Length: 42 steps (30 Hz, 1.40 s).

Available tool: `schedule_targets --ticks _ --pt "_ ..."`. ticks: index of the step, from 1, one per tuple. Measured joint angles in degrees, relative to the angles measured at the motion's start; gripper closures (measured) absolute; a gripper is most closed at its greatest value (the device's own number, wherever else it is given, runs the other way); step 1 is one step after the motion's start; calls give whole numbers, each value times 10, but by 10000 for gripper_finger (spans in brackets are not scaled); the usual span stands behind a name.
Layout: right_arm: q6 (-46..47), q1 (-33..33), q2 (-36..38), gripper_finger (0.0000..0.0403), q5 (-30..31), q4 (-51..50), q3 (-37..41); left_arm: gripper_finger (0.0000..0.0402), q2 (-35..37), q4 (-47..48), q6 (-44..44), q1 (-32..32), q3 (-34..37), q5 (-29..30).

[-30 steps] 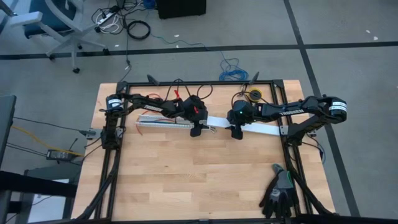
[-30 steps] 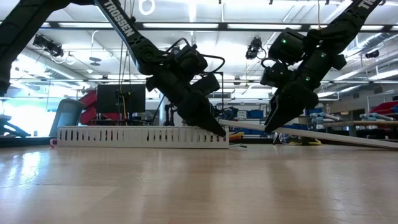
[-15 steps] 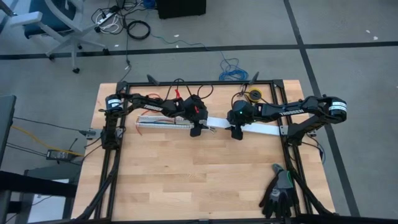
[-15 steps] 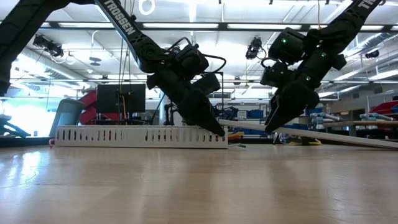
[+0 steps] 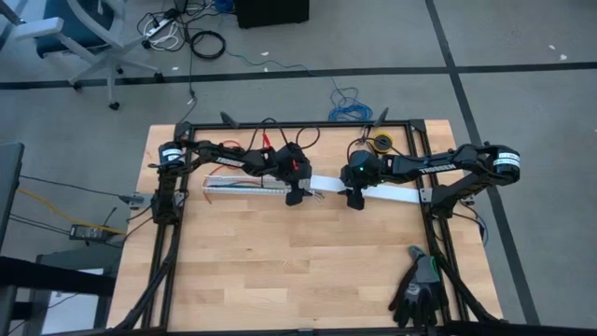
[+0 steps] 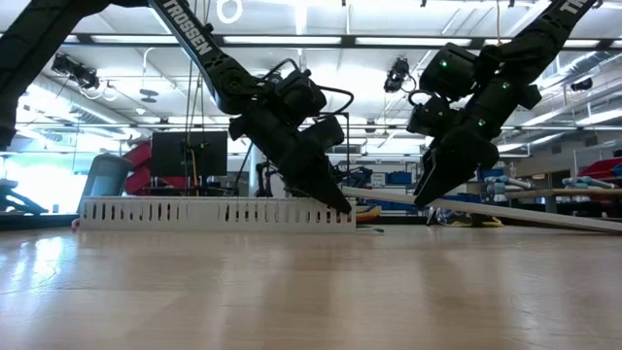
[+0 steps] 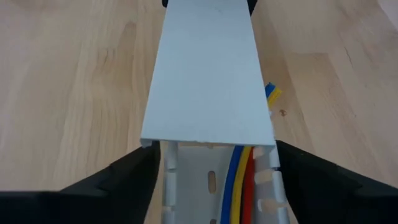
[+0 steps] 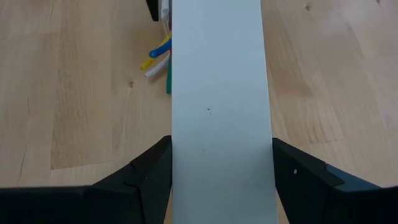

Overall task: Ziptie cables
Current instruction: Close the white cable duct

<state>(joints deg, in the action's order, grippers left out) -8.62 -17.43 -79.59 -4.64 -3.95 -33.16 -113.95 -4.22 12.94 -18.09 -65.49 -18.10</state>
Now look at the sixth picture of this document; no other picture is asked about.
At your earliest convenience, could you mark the black computer monitor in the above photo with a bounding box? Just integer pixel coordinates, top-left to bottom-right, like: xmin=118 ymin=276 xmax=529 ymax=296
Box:
xmin=150 ymin=130 xmax=228 ymax=179

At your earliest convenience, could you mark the white ceiling vent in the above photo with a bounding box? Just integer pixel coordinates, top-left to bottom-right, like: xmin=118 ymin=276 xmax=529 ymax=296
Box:
xmin=541 ymin=53 xmax=560 ymax=82

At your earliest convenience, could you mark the black overhead light bar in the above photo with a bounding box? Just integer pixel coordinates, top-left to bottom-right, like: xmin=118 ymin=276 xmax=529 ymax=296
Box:
xmin=62 ymin=32 xmax=622 ymax=50

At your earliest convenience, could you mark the white slotted cable duct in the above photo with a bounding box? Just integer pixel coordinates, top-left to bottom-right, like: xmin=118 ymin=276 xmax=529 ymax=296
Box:
xmin=79 ymin=195 xmax=358 ymax=233

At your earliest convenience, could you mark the white grey mesh office chair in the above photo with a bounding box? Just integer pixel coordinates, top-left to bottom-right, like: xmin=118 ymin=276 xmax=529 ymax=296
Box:
xmin=80 ymin=154 xmax=135 ymax=198

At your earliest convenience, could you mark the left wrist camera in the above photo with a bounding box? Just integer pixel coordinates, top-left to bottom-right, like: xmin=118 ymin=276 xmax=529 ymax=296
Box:
xmin=271 ymin=67 xmax=328 ymax=118

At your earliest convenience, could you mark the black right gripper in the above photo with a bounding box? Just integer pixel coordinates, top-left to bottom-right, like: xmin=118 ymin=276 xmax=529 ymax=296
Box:
xmin=411 ymin=123 xmax=501 ymax=210

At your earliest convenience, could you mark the white hanging ring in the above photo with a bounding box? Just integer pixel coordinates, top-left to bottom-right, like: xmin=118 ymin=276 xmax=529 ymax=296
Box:
xmin=216 ymin=0 xmax=243 ymax=24

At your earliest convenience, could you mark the grey rolled tube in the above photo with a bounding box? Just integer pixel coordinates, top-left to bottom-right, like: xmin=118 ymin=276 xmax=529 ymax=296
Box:
xmin=484 ymin=175 xmax=534 ymax=203
xmin=562 ymin=177 xmax=621 ymax=191

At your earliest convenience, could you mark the blue storage bin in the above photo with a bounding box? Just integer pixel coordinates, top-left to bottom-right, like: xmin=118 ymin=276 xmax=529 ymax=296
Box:
xmin=386 ymin=170 xmax=414 ymax=186
xmin=441 ymin=192 xmax=482 ymax=203

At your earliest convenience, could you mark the red panel structure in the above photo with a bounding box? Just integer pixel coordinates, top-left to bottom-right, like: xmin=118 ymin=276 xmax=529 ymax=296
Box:
xmin=121 ymin=140 xmax=193 ymax=197

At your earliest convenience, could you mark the white duct cover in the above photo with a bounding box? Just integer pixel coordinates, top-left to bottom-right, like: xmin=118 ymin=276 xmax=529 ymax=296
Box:
xmin=342 ymin=186 xmax=622 ymax=233

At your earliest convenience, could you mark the red storage bin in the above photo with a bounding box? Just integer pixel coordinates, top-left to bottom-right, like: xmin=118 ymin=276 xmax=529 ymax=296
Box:
xmin=577 ymin=157 xmax=622 ymax=182

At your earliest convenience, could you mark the black overhead camera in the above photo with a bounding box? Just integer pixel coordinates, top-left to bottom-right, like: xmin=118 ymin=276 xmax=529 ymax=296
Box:
xmin=383 ymin=56 xmax=412 ymax=93

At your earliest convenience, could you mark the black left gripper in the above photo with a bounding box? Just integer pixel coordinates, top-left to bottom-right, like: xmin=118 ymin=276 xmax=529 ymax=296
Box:
xmin=227 ymin=107 xmax=354 ymax=215

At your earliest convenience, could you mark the wooden workbench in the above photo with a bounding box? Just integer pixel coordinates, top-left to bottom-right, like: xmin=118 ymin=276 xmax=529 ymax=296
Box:
xmin=504 ymin=188 xmax=622 ymax=215

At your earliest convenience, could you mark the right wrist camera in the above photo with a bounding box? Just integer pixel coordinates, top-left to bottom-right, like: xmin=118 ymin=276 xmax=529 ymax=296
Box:
xmin=406 ymin=89 xmax=463 ymax=137

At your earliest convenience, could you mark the yellow wire spool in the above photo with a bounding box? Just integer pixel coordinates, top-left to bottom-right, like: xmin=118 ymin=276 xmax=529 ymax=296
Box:
xmin=454 ymin=217 xmax=505 ymax=228

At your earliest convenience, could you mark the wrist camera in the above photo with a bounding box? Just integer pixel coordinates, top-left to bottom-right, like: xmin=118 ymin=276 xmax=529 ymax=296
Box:
xmin=271 ymin=67 xmax=328 ymax=118
xmin=406 ymin=89 xmax=463 ymax=137

